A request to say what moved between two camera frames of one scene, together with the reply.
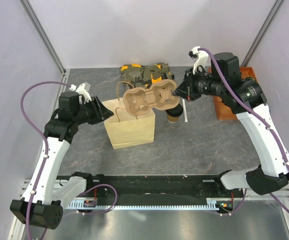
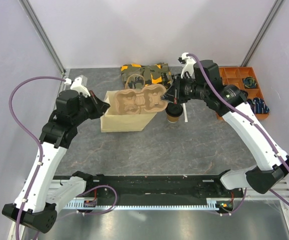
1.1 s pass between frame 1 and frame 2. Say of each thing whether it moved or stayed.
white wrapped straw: stayed
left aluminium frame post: stayed
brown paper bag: moved
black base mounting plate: stayed
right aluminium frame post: stayed
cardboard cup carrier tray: moved
